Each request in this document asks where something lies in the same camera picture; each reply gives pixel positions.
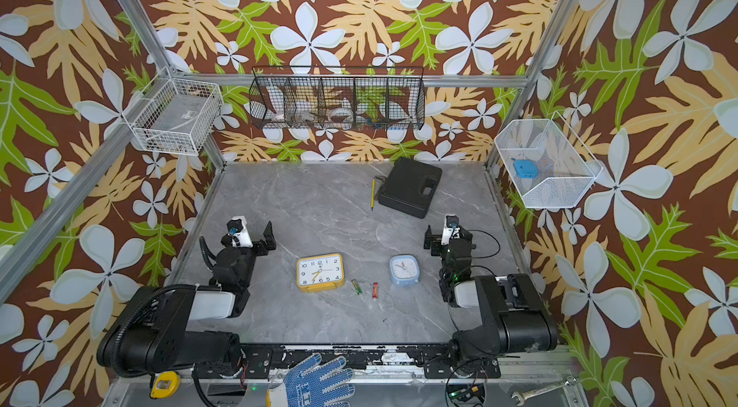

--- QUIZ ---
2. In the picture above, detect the yellow square alarm clock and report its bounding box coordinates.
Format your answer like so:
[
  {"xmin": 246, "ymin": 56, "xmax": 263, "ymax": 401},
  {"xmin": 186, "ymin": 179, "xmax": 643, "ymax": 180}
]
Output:
[{"xmin": 296, "ymin": 253, "xmax": 346, "ymax": 293}]

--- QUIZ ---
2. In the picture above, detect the blue object in basket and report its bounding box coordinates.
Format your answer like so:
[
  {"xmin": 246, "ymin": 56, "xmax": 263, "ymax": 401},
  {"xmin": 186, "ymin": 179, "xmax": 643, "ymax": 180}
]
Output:
[{"xmin": 513, "ymin": 159, "xmax": 539, "ymax": 179}]

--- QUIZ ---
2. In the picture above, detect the green circuit board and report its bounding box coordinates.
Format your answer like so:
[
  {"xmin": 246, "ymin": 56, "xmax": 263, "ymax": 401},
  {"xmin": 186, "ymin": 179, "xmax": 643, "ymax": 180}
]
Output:
[{"xmin": 446, "ymin": 384, "xmax": 486, "ymax": 407}]

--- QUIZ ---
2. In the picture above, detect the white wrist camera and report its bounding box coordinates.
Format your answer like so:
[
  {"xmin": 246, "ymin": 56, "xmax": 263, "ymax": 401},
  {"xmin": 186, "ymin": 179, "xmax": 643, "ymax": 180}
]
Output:
[
  {"xmin": 441, "ymin": 215, "xmax": 460, "ymax": 246},
  {"xmin": 227, "ymin": 216, "xmax": 253, "ymax": 249}
]

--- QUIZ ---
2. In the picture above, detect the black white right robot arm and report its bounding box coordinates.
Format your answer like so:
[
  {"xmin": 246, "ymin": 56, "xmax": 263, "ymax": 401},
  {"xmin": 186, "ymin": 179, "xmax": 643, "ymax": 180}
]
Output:
[{"xmin": 423, "ymin": 219, "xmax": 559, "ymax": 367}]

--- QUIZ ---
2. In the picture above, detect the yellow tape measure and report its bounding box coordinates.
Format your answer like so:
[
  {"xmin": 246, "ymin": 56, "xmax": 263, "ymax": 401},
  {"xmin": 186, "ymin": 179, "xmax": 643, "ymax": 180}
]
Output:
[{"xmin": 149, "ymin": 370, "xmax": 181, "ymax": 399}]

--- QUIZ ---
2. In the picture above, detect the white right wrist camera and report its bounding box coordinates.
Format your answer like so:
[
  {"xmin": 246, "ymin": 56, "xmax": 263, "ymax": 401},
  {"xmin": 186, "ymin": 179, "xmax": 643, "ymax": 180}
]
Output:
[{"xmin": 441, "ymin": 215, "xmax": 460, "ymax": 246}]

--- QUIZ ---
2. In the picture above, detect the yellow pencil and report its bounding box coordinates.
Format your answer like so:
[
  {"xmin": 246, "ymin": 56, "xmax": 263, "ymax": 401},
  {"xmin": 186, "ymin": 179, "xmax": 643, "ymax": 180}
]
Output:
[{"xmin": 370, "ymin": 178, "xmax": 377, "ymax": 211}]

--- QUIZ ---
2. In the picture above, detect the silver open-end wrench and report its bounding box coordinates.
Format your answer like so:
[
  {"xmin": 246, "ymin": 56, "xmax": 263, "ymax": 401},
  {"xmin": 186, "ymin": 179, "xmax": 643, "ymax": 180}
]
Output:
[{"xmin": 510, "ymin": 376, "xmax": 578, "ymax": 406}]

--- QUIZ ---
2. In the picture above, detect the blue white knit glove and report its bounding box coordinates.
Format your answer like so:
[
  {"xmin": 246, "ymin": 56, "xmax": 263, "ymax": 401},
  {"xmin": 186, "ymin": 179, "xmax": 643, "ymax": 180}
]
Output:
[{"xmin": 266, "ymin": 353, "xmax": 356, "ymax": 407}]

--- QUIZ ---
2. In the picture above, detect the white wire basket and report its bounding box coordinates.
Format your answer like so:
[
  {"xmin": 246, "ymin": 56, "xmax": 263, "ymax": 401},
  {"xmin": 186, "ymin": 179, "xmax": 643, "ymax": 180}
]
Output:
[
  {"xmin": 127, "ymin": 68, "xmax": 223, "ymax": 156},
  {"xmin": 495, "ymin": 113, "xmax": 603, "ymax": 211}
]

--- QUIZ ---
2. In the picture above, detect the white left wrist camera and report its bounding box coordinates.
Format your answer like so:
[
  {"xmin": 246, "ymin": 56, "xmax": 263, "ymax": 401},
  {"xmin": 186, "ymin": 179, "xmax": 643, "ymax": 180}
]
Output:
[{"xmin": 227, "ymin": 216, "xmax": 253, "ymax": 249}]

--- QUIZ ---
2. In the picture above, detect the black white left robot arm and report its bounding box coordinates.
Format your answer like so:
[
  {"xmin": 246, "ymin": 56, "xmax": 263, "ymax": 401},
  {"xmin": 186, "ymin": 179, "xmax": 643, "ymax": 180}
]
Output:
[{"xmin": 96, "ymin": 217, "xmax": 277, "ymax": 378}]

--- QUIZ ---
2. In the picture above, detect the white wire basket left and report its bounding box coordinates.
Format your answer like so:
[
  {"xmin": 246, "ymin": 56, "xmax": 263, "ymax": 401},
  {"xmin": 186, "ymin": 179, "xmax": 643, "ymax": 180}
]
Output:
[{"xmin": 127, "ymin": 68, "xmax": 223, "ymax": 156}]

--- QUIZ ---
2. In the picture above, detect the white wire basket right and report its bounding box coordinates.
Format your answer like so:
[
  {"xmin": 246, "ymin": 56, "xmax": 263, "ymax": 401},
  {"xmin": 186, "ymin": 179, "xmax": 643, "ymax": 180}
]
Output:
[{"xmin": 495, "ymin": 113, "xmax": 603, "ymax": 211}]

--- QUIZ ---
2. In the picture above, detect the black wire basket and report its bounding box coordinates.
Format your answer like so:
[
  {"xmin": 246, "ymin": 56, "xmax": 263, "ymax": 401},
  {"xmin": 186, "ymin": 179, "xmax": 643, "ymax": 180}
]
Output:
[{"xmin": 246, "ymin": 65, "xmax": 427, "ymax": 130}]

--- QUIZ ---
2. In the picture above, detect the black plastic tool case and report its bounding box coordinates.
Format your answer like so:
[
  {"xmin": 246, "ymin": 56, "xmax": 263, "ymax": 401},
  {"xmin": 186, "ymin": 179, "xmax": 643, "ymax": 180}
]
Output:
[{"xmin": 377, "ymin": 157, "xmax": 443, "ymax": 219}]

